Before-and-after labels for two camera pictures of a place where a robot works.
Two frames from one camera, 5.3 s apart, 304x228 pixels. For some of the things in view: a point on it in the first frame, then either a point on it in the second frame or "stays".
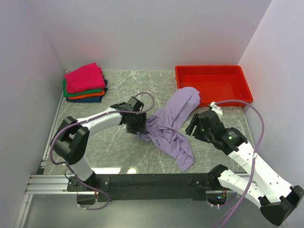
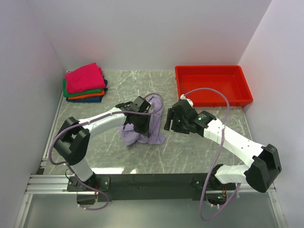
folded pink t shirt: [89, 77] stays
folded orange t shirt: [102, 93] stays
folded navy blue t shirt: [98, 99] stays
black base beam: [146, 186] stays
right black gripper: [196, 133] to [172, 115]
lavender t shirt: [164, 127] to [128, 136]
